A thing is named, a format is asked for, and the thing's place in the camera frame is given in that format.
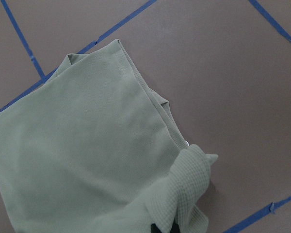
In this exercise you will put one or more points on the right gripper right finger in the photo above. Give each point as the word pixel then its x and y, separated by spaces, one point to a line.
pixel 175 228

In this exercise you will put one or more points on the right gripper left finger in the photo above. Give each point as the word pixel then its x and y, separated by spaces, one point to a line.
pixel 154 228

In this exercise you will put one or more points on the green long-sleeve shirt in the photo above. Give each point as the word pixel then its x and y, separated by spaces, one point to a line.
pixel 95 150

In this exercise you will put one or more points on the brown paper table mat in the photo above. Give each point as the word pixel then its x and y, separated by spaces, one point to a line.
pixel 224 68

